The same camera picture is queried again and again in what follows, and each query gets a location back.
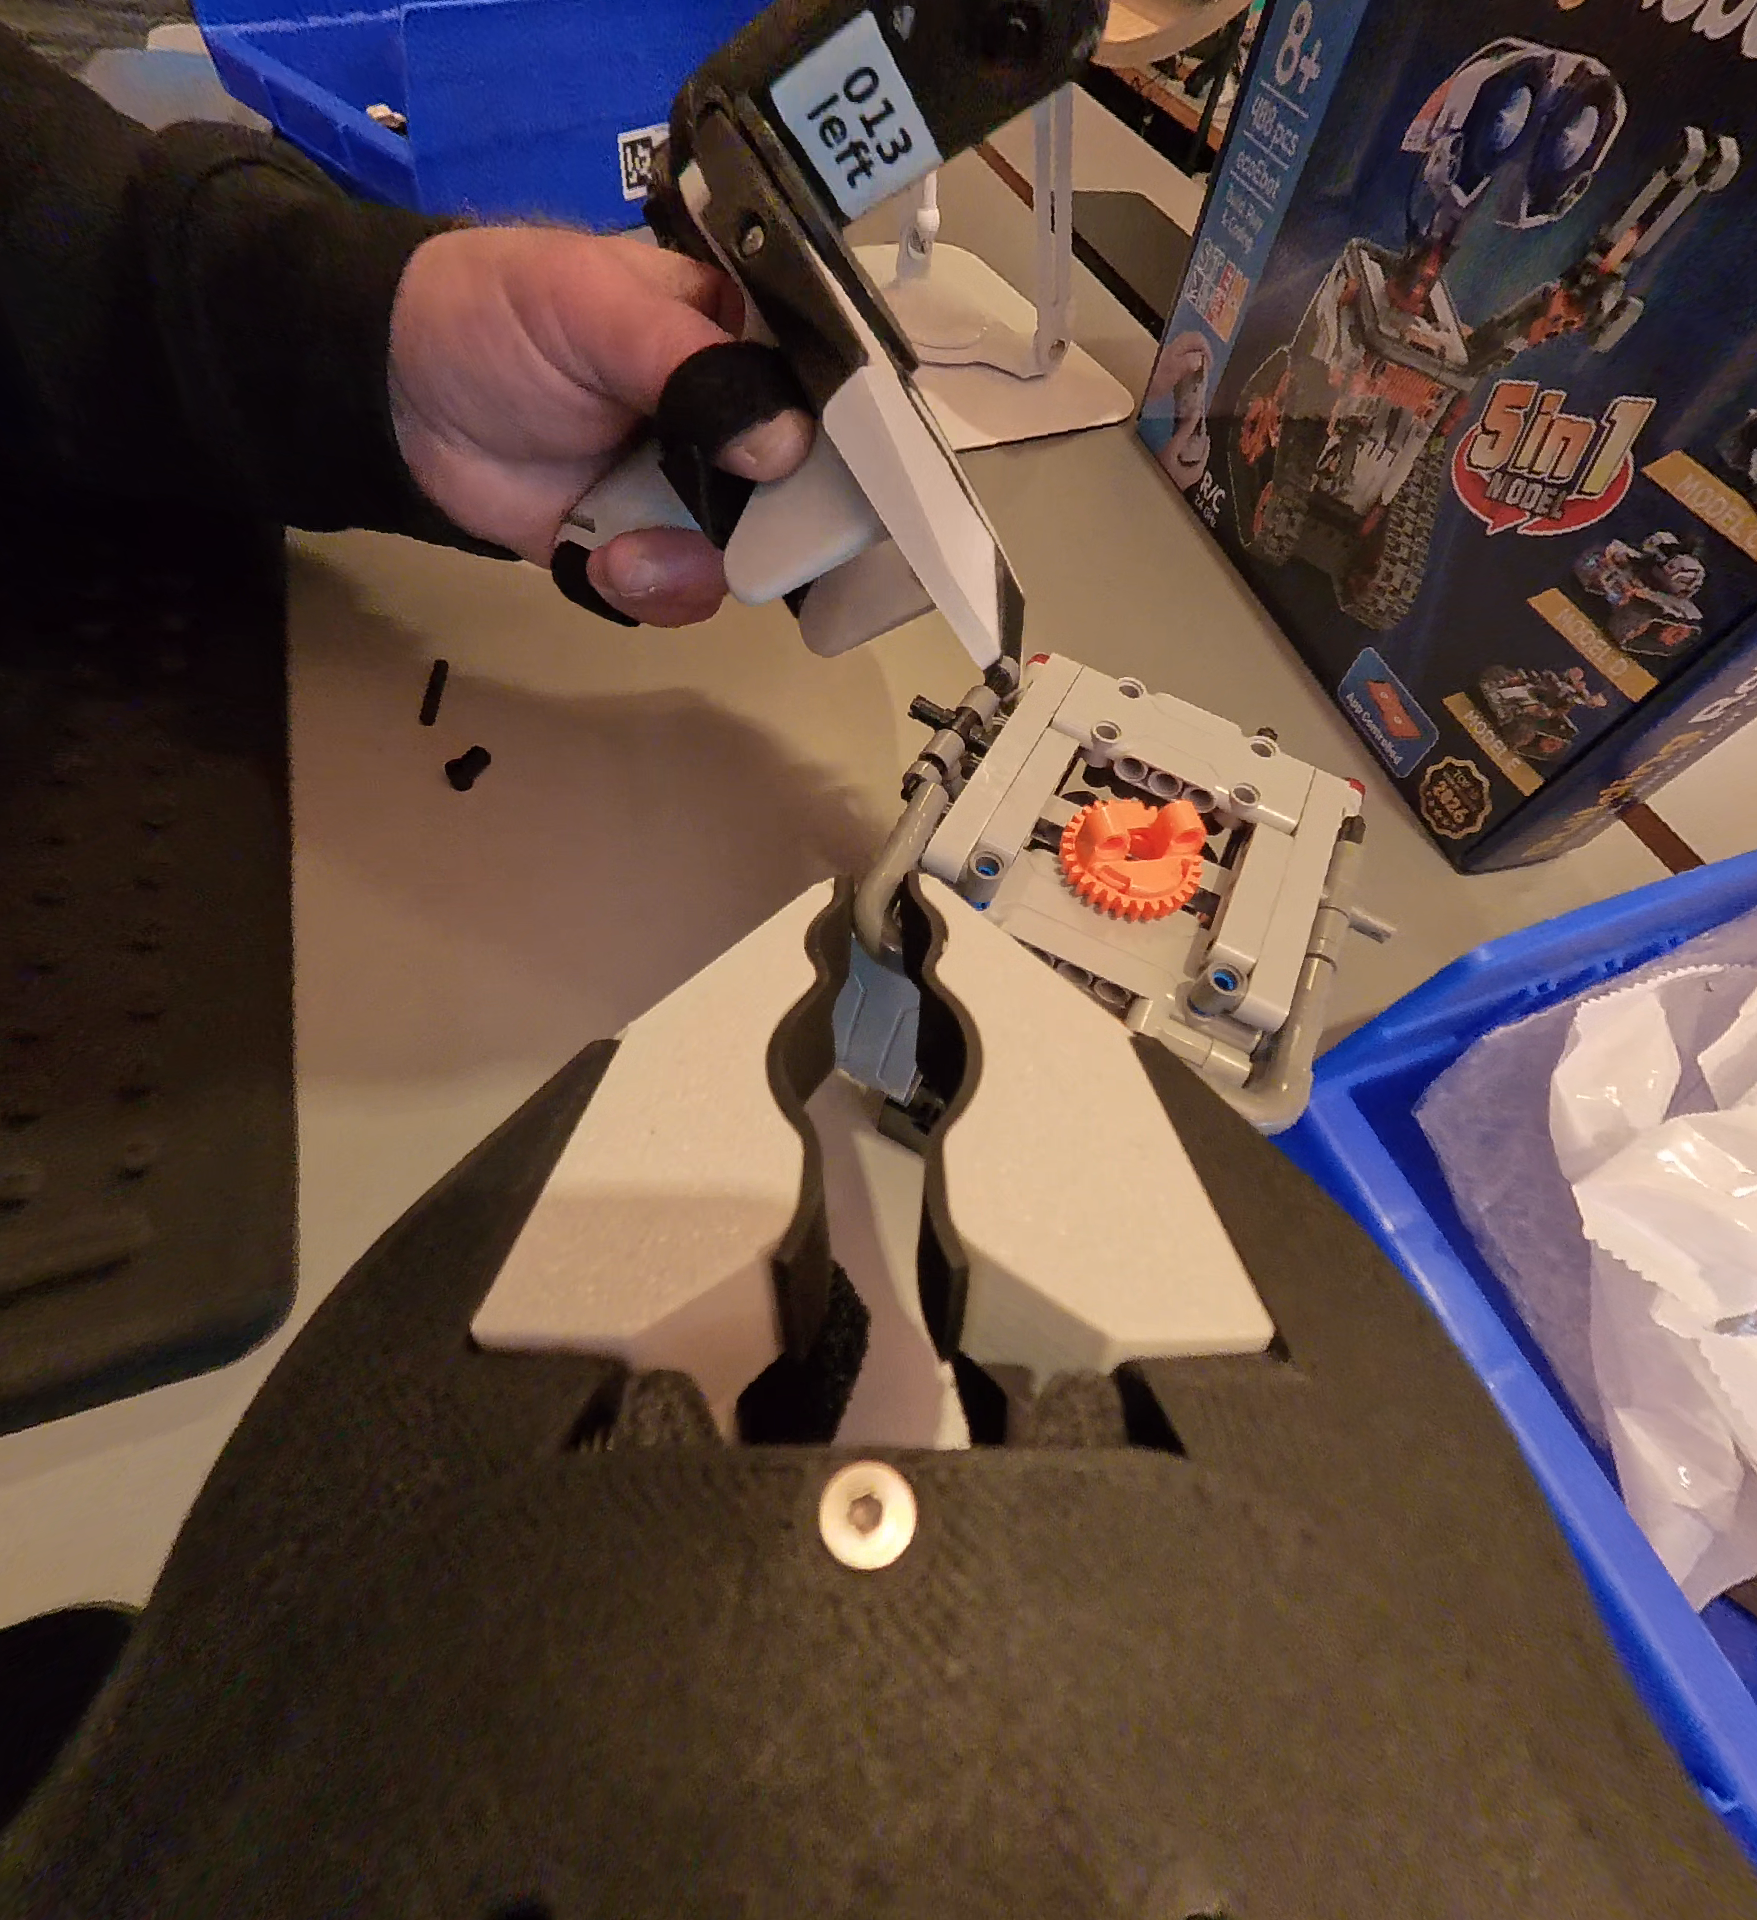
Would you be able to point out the person's left forearm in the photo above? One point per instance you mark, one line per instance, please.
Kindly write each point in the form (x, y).
(160, 271)

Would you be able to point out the white stand base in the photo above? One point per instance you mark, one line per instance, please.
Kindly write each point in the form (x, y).
(999, 375)

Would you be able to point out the person's left hand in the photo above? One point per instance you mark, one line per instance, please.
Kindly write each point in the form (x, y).
(533, 361)

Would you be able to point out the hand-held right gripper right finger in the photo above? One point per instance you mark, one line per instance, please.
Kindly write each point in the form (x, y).
(1104, 1200)

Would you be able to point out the clear plastic bags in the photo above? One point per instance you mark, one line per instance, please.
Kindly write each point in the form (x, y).
(1689, 1200)

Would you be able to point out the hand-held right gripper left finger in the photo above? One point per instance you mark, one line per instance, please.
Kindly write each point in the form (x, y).
(623, 1200)

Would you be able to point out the blue bin with label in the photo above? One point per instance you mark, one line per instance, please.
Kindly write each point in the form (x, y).
(458, 92)

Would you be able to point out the black toy axle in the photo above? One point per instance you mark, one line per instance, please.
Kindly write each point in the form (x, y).
(435, 694)

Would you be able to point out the small black pin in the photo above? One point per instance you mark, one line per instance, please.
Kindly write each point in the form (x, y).
(469, 767)

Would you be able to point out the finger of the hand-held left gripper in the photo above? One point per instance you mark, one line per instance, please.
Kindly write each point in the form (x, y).
(925, 497)

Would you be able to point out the grey toy brick model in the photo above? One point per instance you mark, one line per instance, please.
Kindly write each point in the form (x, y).
(1254, 794)

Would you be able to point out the robot kit box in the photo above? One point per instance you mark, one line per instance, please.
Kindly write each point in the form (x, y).
(1540, 392)

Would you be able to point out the blue plastic bin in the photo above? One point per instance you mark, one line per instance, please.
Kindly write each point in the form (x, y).
(1418, 1260)

